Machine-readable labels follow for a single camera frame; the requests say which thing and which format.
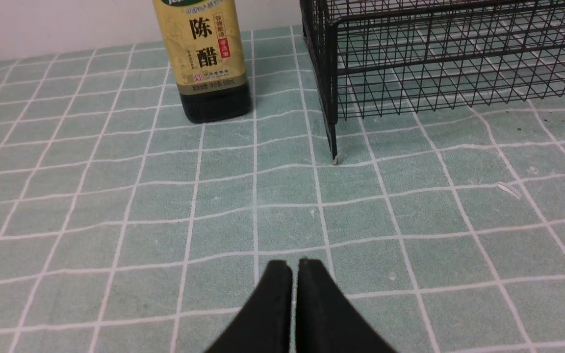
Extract black wire mesh shelf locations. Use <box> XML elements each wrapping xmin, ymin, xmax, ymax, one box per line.
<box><xmin>300</xmin><ymin>0</ymin><xmax>565</xmax><ymax>164</ymax></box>

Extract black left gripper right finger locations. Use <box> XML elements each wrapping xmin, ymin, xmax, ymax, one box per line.
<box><xmin>295</xmin><ymin>258</ymin><xmax>395</xmax><ymax>353</ymax></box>

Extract dark vinegar bottle yellow label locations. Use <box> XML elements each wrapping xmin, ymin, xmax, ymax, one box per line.
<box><xmin>153</xmin><ymin>0</ymin><xmax>253</xmax><ymax>124</ymax></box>

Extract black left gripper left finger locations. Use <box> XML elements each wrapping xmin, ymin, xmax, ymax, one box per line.
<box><xmin>206</xmin><ymin>260</ymin><xmax>292</xmax><ymax>353</ymax></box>

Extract green checkered tablecloth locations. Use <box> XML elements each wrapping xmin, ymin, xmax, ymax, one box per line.
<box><xmin>0</xmin><ymin>26</ymin><xmax>565</xmax><ymax>353</ymax></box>

